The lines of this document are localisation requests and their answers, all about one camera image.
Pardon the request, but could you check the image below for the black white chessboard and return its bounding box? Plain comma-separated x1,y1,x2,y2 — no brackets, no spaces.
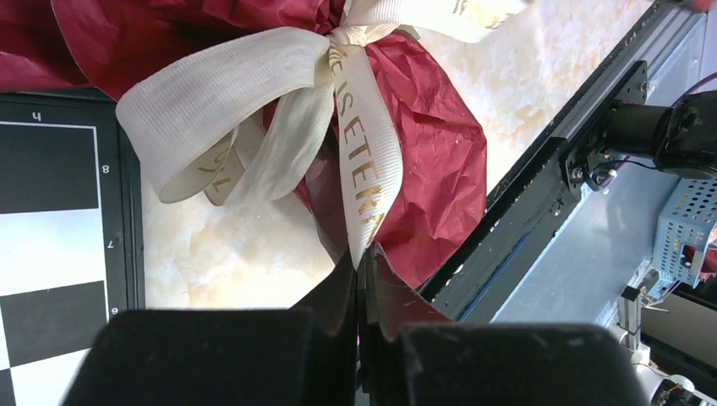
1,91,145,405

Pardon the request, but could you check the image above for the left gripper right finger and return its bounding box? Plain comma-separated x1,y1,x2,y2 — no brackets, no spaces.
358,243,452,405

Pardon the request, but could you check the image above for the grey perforated electronics box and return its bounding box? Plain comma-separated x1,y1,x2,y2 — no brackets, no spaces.
652,178,716,288

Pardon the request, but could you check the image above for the cream ribbon with gold lettering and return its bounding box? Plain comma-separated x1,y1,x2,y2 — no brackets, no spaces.
116,1,527,265

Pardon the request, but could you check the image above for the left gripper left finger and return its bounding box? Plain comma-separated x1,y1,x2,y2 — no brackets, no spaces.
293,250,359,405

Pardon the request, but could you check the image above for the red paper flower bouquet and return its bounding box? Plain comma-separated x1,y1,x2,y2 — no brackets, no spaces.
0,0,489,289

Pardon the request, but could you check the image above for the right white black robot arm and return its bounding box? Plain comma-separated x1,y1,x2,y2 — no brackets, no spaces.
602,91,716,180

